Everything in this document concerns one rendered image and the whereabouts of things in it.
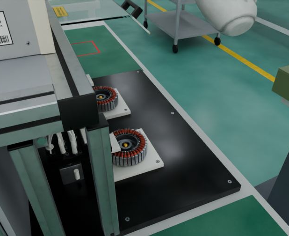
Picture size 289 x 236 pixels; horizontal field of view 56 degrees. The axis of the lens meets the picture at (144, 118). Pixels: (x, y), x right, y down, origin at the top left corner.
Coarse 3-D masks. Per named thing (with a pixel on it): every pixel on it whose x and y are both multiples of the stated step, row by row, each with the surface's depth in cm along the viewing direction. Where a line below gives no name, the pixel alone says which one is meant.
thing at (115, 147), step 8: (80, 128) 65; (80, 136) 63; (112, 136) 69; (56, 144) 64; (80, 144) 64; (112, 144) 67; (56, 152) 62; (80, 152) 62; (88, 152) 62; (112, 152) 66; (56, 160) 60; (64, 160) 60; (72, 160) 61; (80, 160) 62
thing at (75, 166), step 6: (78, 162) 63; (60, 168) 62; (66, 168) 62; (72, 168) 62; (78, 168) 63; (60, 174) 62; (66, 174) 63; (72, 174) 64; (66, 180) 64; (72, 180) 65; (78, 180) 65
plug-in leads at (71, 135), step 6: (72, 132) 61; (48, 138) 58; (60, 138) 62; (72, 138) 58; (48, 144) 59; (60, 144) 59; (72, 144) 59; (48, 150) 60; (54, 150) 60; (60, 150) 61; (72, 150) 61; (48, 156) 59; (54, 156) 60
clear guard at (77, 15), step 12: (60, 0) 84; (72, 0) 84; (84, 0) 84; (96, 0) 84; (108, 0) 84; (72, 12) 74; (84, 12) 74; (96, 12) 74; (108, 12) 74; (120, 12) 74
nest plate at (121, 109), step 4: (120, 96) 93; (120, 100) 91; (120, 104) 89; (124, 104) 89; (116, 108) 87; (120, 108) 87; (124, 108) 87; (128, 108) 87; (100, 112) 85; (104, 112) 85; (108, 112) 85; (112, 112) 85; (116, 112) 85; (120, 112) 85; (124, 112) 86; (128, 112) 86; (108, 116) 84; (112, 116) 85; (116, 116) 85
